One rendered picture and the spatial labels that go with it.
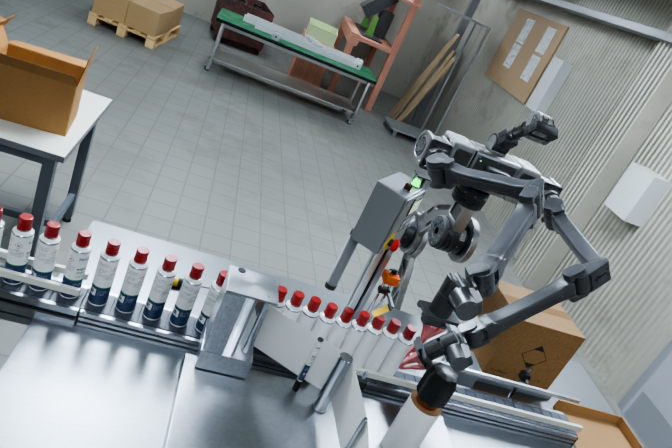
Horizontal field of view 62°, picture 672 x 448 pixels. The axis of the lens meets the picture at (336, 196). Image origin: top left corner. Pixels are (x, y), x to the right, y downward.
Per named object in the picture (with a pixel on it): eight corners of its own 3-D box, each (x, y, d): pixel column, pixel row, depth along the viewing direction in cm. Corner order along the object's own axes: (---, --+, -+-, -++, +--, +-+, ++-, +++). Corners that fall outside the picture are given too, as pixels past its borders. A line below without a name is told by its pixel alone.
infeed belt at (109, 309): (76, 318, 150) (79, 307, 149) (85, 300, 157) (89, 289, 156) (570, 442, 191) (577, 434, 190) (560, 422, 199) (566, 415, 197)
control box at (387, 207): (348, 237, 156) (377, 180, 149) (372, 223, 171) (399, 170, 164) (378, 257, 153) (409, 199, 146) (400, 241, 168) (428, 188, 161)
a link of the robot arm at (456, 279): (466, 272, 140) (446, 266, 139) (476, 288, 134) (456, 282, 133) (453, 293, 143) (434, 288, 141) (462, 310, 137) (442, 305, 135)
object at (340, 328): (315, 365, 167) (342, 313, 159) (314, 352, 171) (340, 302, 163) (331, 369, 168) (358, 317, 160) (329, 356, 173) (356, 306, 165)
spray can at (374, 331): (347, 372, 170) (375, 321, 162) (343, 359, 174) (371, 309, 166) (362, 374, 172) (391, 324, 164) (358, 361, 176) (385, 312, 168)
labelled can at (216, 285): (193, 332, 158) (215, 276, 150) (195, 320, 162) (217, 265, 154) (211, 337, 159) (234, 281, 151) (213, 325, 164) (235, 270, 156)
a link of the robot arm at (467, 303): (487, 288, 142) (485, 261, 138) (506, 317, 132) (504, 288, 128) (442, 299, 142) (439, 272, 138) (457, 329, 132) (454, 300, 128)
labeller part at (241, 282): (225, 292, 137) (226, 289, 137) (229, 267, 147) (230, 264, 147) (277, 306, 140) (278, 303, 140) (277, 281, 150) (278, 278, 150)
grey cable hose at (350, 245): (324, 288, 168) (352, 232, 160) (324, 281, 171) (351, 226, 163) (335, 292, 169) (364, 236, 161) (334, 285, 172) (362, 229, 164)
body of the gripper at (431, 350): (421, 360, 167) (443, 349, 166) (413, 337, 176) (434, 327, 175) (430, 373, 170) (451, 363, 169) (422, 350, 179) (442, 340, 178)
